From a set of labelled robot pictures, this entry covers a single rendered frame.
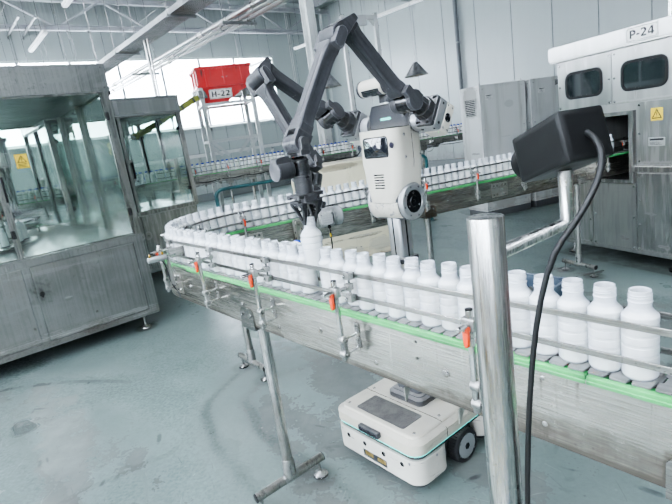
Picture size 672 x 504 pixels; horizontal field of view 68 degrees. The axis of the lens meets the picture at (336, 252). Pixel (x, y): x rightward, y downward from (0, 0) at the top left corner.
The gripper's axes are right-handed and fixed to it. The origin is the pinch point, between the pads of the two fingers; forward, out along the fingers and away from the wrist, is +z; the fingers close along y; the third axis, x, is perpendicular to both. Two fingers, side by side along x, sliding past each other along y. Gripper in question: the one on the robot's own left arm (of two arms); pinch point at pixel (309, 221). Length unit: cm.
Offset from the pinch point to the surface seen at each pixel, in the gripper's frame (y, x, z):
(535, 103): 622, 261, -21
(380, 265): -1.1, -31.2, 10.9
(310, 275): -1.0, 3.1, 18.3
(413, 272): -1.2, -43.1, 11.4
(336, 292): -11.4, -23.0, 16.7
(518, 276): -1, -73, 9
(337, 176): 282, 323, 25
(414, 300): -2.4, -43.4, 18.6
